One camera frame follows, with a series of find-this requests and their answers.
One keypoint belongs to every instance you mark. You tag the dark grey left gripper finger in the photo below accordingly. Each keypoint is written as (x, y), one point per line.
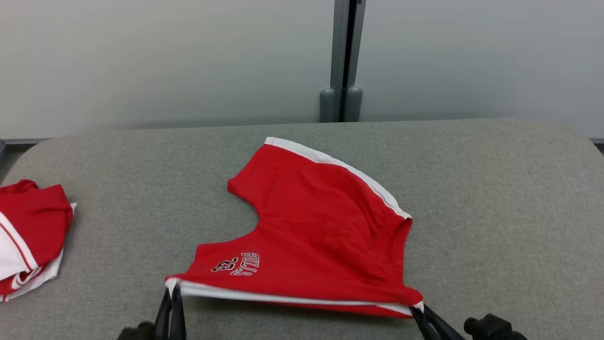
(178, 321)
(162, 321)

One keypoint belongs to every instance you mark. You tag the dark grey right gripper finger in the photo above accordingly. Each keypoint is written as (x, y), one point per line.
(446, 329)
(427, 328)

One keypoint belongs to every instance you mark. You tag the red shorts with white trim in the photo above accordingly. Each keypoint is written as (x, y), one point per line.
(316, 226)

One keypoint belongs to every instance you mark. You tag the red and white shirt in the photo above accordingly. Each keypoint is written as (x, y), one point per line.
(33, 222)

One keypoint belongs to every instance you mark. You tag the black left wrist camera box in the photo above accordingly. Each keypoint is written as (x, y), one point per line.
(137, 332)

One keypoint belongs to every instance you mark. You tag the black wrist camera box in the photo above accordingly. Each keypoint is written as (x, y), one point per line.
(493, 328)
(137, 332)

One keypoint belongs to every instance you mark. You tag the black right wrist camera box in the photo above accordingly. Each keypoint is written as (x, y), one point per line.
(493, 328)

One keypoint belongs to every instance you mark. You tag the grey partition post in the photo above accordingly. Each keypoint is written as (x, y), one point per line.
(340, 56)

